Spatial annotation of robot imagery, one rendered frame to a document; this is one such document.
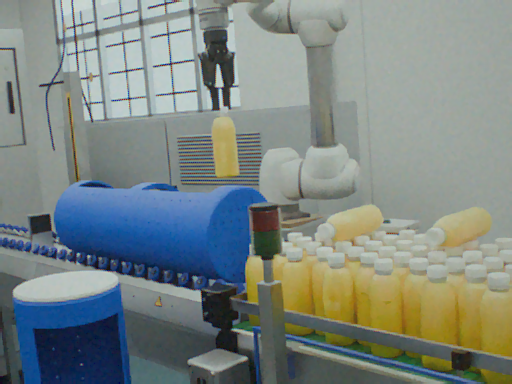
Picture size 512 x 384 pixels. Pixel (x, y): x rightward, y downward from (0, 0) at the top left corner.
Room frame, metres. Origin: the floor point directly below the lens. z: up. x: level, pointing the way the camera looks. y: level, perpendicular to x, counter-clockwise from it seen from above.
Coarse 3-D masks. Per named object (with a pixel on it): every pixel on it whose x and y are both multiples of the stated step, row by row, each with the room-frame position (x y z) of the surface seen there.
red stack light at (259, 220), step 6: (276, 210) 1.31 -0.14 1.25; (252, 216) 1.31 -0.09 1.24; (258, 216) 1.30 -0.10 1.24; (264, 216) 1.30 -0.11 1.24; (270, 216) 1.30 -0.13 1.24; (276, 216) 1.31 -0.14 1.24; (252, 222) 1.31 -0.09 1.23; (258, 222) 1.30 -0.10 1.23; (264, 222) 1.30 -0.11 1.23; (270, 222) 1.30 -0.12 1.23; (276, 222) 1.31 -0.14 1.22; (252, 228) 1.31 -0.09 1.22; (258, 228) 1.30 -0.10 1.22; (264, 228) 1.30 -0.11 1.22; (270, 228) 1.30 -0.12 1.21; (276, 228) 1.31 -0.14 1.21
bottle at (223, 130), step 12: (216, 120) 2.01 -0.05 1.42; (228, 120) 2.01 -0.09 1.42; (216, 132) 2.00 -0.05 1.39; (228, 132) 2.00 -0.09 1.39; (216, 144) 2.00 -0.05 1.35; (228, 144) 1.99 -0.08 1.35; (216, 156) 2.01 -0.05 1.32; (228, 156) 1.99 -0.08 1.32; (216, 168) 2.01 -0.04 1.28; (228, 168) 1.99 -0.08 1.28
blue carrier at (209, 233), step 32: (64, 192) 2.50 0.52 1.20; (96, 192) 2.34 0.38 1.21; (128, 192) 2.20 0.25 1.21; (160, 192) 2.08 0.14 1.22; (192, 192) 1.97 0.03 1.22; (224, 192) 1.88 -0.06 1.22; (256, 192) 1.95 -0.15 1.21; (64, 224) 2.41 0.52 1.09; (96, 224) 2.24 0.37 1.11; (128, 224) 2.10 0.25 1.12; (160, 224) 1.98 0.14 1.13; (192, 224) 1.87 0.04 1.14; (224, 224) 1.86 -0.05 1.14; (128, 256) 2.16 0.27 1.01; (160, 256) 2.00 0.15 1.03; (192, 256) 1.87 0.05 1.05; (224, 256) 1.85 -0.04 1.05
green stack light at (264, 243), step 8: (256, 232) 1.31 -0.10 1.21; (264, 232) 1.30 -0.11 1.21; (272, 232) 1.30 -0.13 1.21; (280, 232) 1.32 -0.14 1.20; (256, 240) 1.31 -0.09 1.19; (264, 240) 1.30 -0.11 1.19; (272, 240) 1.30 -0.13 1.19; (280, 240) 1.31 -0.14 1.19; (256, 248) 1.31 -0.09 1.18; (264, 248) 1.30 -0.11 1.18; (272, 248) 1.30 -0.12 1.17; (280, 248) 1.31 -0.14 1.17
